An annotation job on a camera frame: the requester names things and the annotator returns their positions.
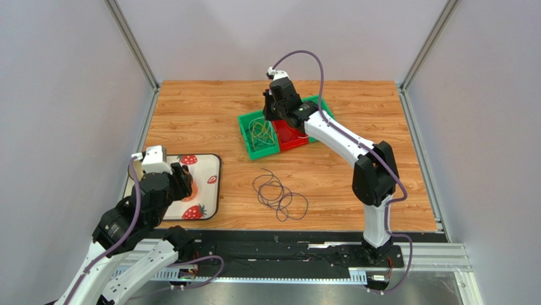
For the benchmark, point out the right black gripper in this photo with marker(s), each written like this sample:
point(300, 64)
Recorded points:
point(271, 108)

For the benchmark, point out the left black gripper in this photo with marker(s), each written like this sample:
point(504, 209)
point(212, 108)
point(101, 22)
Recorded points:
point(183, 180)

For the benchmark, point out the green plastic bin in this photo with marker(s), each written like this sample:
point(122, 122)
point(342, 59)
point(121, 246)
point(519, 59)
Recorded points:
point(258, 134)
point(324, 107)

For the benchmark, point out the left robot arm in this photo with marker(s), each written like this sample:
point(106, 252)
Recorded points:
point(121, 229)

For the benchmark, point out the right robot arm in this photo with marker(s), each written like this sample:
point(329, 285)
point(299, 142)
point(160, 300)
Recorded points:
point(375, 174)

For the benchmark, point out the strawberry print white tray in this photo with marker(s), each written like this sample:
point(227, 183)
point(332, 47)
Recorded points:
point(209, 199)

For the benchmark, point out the red plastic bin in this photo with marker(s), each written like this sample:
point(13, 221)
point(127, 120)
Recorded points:
point(288, 138)

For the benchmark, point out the beige ceramic bowl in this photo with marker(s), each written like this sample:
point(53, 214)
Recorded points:
point(133, 171)

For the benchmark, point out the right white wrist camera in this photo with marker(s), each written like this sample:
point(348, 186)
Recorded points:
point(274, 74)

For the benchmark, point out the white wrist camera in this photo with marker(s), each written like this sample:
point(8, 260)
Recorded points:
point(274, 74)
point(153, 160)

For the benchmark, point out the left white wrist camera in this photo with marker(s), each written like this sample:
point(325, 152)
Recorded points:
point(153, 160)

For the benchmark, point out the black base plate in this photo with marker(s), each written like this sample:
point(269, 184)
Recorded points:
point(283, 254)

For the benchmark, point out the aluminium frame rail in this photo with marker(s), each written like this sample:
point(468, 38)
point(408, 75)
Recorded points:
point(424, 257)

